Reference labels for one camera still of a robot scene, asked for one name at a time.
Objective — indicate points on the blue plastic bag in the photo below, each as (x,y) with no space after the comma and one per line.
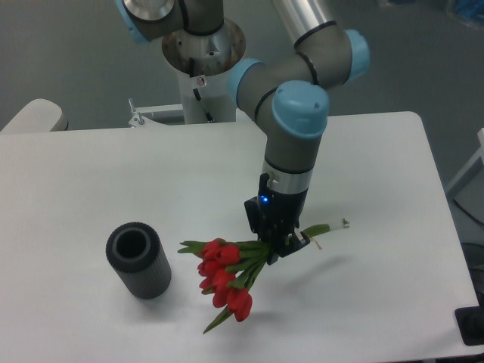
(468,12)

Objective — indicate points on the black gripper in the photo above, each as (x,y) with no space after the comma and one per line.
(273,215)

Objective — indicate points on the red tulip bouquet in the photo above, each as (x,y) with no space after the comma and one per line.
(229,271)

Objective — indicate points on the white furniture frame right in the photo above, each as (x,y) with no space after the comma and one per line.
(467,172)

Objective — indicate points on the black box at table edge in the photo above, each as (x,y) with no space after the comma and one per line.
(470,324)

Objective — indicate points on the white pedestal base bracket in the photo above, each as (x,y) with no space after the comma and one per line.
(162,111)

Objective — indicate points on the white chair armrest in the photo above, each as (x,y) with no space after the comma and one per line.
(39,115)

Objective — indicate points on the dark grey ribbed vase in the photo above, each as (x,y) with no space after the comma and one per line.
(135,252)

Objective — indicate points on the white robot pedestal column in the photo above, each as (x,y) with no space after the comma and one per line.
(203,63)

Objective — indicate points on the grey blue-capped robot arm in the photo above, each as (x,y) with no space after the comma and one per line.
(288,101)

